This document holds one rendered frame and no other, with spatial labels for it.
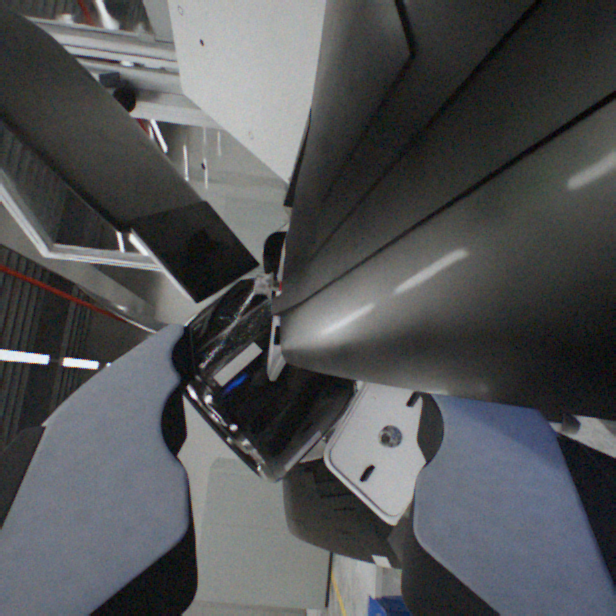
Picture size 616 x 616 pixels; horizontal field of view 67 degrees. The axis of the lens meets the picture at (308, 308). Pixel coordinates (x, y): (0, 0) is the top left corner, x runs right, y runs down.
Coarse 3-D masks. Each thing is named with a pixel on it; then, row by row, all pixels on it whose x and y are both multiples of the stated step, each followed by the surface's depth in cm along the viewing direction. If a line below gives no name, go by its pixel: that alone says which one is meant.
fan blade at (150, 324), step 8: (80, 288) 54; (88, 296) 52; (96, 296) 54; (104, 304) 51; (112, 304) 54; (112, 312) 48; (120, 312) 49; (128, 312) 52; (136, 312) 58; (128, 320) 46; (136, 320) 46; (144, 320) 48; (152, 320) 52; (144, 328) 44; (152, 328) 44; (160, 328) 44
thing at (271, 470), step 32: (288, 224) 32; (192, 320) 30; (224, 320) 28; (256, 320) 28; (224, 352) 26; (192, 384) 26; (224, 384) 26; (256, 384) 26; (320, 384) 28; (352, 384) 29; (224, 416) 25; (256, 416) 26; (288, 416) 27; (320, 416) 28; (256, 448) 26; (288, 448) 27
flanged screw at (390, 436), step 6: (390, 426) 28; (384, 432) 27; (390, 432) 27; (396, 432) 28; (378, 438) 28; (384, 438) 28; (390, 438) 28; (396, 438) 27; (384, 444) 27; (390, 444) 27; (396, 444) 28
